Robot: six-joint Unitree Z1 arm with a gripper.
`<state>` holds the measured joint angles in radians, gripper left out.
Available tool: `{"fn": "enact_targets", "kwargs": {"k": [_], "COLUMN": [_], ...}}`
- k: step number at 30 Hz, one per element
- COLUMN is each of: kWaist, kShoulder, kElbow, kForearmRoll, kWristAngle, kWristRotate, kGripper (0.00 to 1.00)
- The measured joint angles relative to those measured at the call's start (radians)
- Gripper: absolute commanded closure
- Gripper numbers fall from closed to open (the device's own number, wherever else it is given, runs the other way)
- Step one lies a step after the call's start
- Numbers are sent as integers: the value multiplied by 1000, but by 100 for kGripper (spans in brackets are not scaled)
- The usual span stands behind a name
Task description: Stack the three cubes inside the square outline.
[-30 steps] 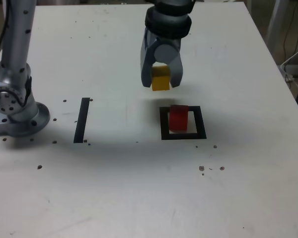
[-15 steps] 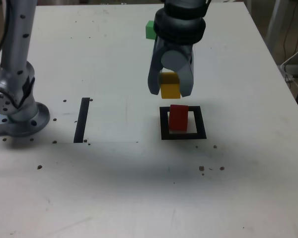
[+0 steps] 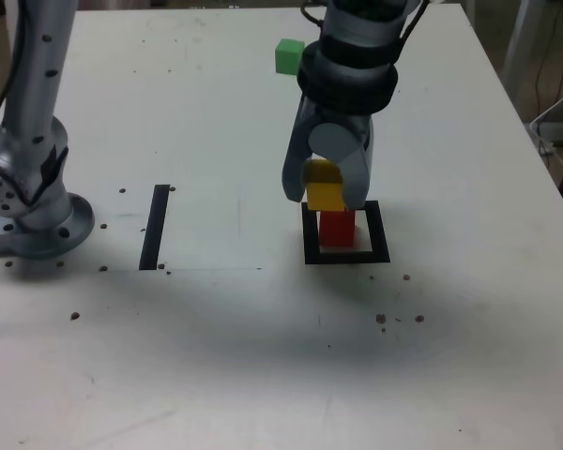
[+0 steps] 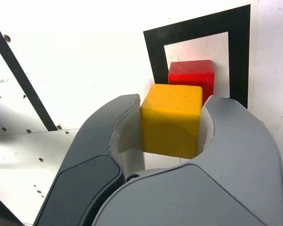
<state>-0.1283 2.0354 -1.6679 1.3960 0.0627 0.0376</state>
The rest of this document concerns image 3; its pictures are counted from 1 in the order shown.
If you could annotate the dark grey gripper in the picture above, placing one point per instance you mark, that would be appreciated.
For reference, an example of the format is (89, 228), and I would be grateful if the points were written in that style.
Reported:
(342, 118)

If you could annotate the yellow cube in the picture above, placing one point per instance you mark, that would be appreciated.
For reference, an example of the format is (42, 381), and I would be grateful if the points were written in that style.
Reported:
(324, 194)

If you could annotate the red cube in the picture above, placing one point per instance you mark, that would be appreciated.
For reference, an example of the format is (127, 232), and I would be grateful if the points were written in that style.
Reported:
(336, 229)

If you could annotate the green cube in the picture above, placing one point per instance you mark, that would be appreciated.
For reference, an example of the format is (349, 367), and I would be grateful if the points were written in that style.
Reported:
(286, 56)

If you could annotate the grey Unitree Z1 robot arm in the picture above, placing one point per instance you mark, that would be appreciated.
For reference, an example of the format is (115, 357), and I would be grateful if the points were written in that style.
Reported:
(33, 94)

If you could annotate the black tape square outline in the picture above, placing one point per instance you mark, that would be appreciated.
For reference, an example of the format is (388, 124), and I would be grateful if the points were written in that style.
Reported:
(380, 234)

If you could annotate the black tape strip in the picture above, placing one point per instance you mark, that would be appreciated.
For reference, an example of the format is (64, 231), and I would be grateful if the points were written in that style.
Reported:
(154, 229)

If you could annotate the white metal frame leg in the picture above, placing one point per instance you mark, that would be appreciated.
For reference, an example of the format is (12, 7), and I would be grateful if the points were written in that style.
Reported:
(518, 33)

